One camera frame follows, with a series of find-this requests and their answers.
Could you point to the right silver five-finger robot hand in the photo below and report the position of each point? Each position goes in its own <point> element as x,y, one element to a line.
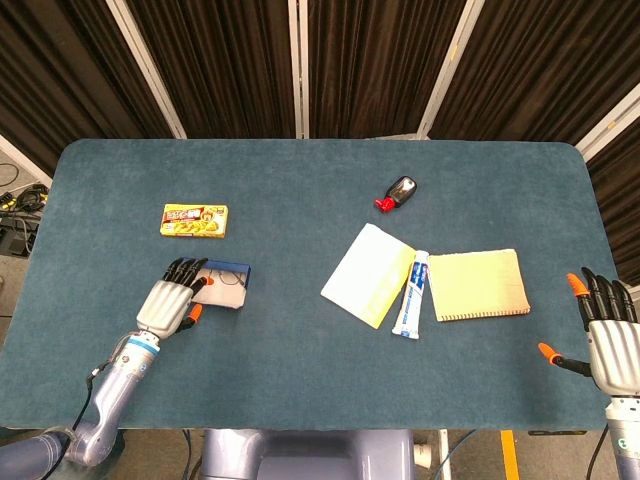
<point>615,350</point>

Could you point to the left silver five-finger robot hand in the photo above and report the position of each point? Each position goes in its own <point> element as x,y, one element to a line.
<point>162,307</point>

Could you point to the blue cardboard box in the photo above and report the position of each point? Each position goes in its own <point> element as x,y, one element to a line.
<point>225,296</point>

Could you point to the wire-rimmed eyeglasses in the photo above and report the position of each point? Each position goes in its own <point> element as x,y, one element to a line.
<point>231,278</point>

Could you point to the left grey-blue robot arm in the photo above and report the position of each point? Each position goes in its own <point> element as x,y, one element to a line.
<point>115,395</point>

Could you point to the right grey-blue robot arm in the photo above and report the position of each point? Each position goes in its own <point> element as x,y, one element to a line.
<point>627,440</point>

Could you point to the yellow curry roux box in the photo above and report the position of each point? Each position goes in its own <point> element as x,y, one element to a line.
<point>195,220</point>

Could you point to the brown pleated curtain panel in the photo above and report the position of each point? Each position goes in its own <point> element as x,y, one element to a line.
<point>220,65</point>
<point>65,75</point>
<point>540,65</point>
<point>620,210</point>
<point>380,65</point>

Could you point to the blue velvet table cover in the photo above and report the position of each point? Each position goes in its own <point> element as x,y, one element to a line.
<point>300,360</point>

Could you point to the yellow floor tape strip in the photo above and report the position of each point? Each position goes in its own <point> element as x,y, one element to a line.
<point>509,455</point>

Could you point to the yellow spiral-bound notepad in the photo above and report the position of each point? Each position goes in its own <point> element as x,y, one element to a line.
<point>477,285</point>

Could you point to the black floor equipment box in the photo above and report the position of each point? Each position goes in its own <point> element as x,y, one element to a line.
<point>15,235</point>

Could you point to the grey-blue robot torso base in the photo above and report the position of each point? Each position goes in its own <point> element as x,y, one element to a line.
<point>300,452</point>

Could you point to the white and yellow notebook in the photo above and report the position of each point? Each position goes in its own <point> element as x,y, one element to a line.
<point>360,275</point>

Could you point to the white table leg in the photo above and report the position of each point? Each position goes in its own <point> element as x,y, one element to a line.
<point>444,455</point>

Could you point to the white and blue toothpaste tube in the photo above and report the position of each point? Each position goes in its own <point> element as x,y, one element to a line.
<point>411,300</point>

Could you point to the black bottle with red cap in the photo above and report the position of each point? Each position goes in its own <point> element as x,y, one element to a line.
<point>402,189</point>

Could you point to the white screen frame post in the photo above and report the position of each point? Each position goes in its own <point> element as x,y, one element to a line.
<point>145,70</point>
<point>299,65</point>
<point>450,65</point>
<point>607,122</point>

